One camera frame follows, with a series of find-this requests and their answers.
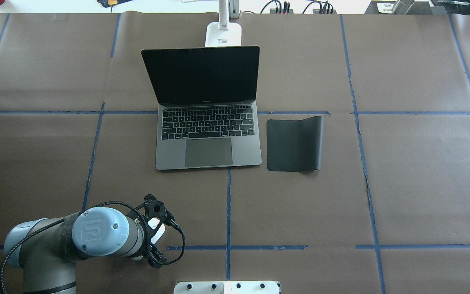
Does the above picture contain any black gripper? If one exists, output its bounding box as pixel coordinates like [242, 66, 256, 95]
[140, 218, 167, 269]

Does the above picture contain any grey laptop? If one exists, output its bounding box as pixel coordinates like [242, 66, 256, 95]
[141, 45, 262, 171]

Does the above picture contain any black mouse pad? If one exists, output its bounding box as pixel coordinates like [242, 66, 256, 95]
[266, 116, 324, 173]

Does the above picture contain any white computer mouse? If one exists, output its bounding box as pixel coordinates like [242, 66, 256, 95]
[130, 218, 165, 261]

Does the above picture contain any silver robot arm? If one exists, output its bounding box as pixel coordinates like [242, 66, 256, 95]
[0, 203, 174, 294]

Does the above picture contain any white desk lamp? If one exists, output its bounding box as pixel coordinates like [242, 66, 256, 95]
[205, 0, 242, 48]

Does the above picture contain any metal cup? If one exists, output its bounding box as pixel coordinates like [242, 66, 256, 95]
[392, 0, 415, 15]

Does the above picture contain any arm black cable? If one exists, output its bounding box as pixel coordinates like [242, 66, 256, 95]
[0, 200, 186, 294]

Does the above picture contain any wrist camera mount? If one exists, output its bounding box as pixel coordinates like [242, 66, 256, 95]
[143, 194, 168, 224]

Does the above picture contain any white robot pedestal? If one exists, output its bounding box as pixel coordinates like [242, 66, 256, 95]
[173, 281, 281, 294]

